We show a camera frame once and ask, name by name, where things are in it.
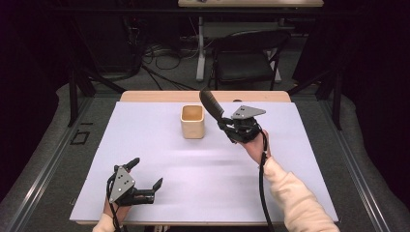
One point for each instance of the black metal stand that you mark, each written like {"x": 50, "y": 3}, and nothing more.
{"x": 336, "y": 96}
{"x": 73, "y": 96}

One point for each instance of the light wooden table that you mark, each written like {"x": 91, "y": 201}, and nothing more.
{"x": 154, "y": 96}

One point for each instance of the beige wooden cup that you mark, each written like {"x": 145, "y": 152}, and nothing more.
{"x": 192, "y": 124}

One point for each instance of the black folding chair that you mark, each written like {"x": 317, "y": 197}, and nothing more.
{"x": 245, "y": 61}

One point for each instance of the person's right hand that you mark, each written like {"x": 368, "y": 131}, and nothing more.
{"x": 256, "y": 148}

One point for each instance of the white-legged wooden desk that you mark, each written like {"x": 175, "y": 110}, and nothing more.
{"x": 251, "y": 3}

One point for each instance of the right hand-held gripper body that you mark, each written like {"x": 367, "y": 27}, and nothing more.
{"x": 246, "y": 124}

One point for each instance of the dark brown comb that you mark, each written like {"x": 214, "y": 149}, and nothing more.
{"x": 211, "y": 104}

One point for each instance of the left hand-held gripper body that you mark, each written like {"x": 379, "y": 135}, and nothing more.
{"x": 124, "y": 188}

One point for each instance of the white table sheet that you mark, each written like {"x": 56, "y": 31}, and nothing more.
{"x": 199, "y": 180}

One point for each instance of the person's left hand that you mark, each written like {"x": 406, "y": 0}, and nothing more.
{"x": 117, "y": 211}

